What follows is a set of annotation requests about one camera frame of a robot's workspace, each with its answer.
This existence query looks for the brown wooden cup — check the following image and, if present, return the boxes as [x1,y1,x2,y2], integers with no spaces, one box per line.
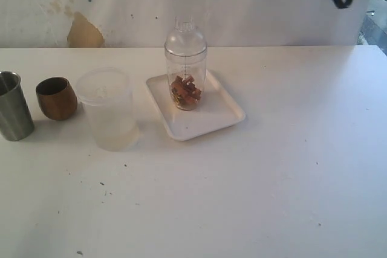
[35,77,78,121]

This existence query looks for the translucent plastic container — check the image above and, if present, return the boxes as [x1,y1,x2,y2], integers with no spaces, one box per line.
[75,68,140,152]

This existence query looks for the stainless steel cup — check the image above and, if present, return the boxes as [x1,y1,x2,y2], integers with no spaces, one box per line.
[1,71,34,141]

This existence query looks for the clear dome shaker lid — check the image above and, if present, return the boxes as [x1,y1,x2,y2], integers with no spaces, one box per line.
[164,17,207,57]

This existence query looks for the brown wooden cubes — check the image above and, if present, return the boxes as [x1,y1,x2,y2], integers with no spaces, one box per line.
[169,75,202,111]

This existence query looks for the white rectangular tray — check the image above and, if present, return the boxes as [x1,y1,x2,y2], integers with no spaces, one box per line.
[146,70,246,141]

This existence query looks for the clear plastic shaker cup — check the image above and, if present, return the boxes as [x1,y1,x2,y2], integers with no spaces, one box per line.
[165,51,207,111]

